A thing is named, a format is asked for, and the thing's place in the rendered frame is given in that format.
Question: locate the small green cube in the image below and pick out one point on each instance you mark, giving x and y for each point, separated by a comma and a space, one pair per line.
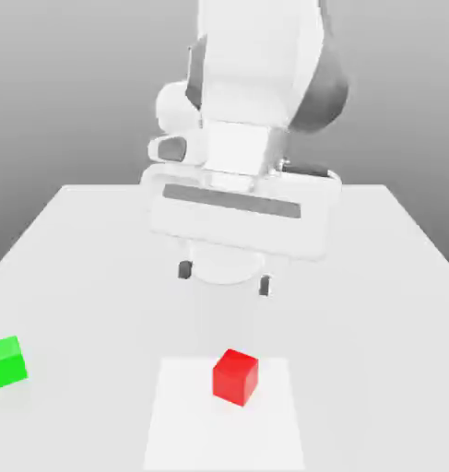
6, 363

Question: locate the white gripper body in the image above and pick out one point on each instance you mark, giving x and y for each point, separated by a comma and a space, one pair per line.
231, 225

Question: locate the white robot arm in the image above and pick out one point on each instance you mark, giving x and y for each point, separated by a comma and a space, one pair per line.
253, 73

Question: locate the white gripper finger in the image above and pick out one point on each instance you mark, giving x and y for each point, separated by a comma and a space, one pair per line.
185, 270
264, 286

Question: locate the small red cube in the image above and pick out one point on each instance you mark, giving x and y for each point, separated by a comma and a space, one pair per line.
234, 378

